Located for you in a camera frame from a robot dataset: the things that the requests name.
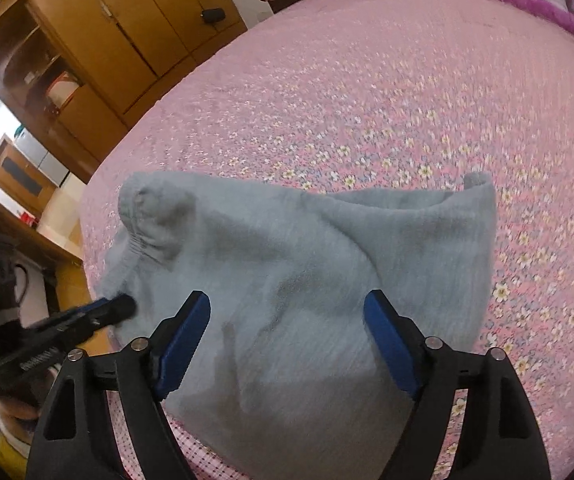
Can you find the left hand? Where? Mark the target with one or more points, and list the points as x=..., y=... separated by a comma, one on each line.
x=19, y=419

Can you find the pink floral bedspread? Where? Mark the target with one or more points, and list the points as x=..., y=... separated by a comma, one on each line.
x=336, y=96

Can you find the black wardrobe knob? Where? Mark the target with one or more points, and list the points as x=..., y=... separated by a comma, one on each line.
x=213, y=16

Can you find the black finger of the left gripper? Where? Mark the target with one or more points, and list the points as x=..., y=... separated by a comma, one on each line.
x=99, y=314

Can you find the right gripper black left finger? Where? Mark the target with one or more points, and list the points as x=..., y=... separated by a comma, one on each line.
x=74, y=437

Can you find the wooden wardrobe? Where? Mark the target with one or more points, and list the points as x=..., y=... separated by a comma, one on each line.
x=79, y=74

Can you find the grey sweatpants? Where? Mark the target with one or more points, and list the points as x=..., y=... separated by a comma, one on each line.
x=286, y=382

